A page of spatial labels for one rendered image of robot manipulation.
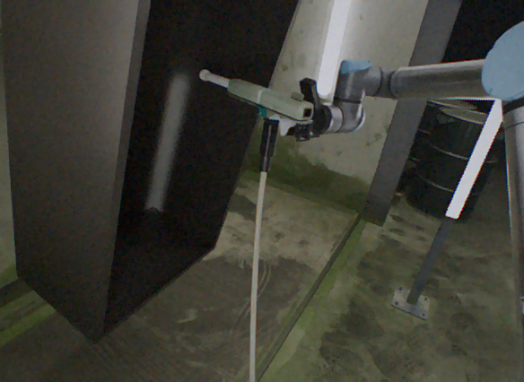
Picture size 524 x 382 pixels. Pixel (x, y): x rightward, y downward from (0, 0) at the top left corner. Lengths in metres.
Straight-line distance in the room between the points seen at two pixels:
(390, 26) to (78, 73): 2.21
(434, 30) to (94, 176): 2.27
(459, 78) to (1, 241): 1.82
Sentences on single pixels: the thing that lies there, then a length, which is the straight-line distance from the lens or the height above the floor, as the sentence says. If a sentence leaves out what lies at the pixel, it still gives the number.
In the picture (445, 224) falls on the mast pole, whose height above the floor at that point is 0.55.
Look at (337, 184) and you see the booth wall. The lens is 2.89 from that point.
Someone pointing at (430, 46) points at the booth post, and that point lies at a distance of 2.63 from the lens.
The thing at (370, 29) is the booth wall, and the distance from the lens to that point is 2.69.
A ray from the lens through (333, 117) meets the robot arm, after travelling 1.04.
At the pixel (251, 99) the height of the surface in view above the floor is 1.14.
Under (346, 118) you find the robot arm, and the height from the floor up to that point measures 1.11.
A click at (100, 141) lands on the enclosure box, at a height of 1.09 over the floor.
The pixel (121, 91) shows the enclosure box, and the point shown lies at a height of 1.19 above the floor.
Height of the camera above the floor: 1.33
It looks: 27 degrees down
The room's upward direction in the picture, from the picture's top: 9 degrees clockwise
